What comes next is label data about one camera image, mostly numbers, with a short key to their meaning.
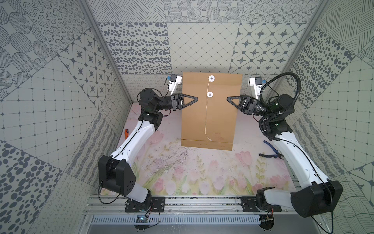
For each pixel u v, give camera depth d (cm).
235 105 58
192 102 60
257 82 53
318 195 38
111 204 44
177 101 58
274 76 52
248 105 55
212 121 60
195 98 59
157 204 73
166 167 87
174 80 57
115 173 42
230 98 57
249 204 73
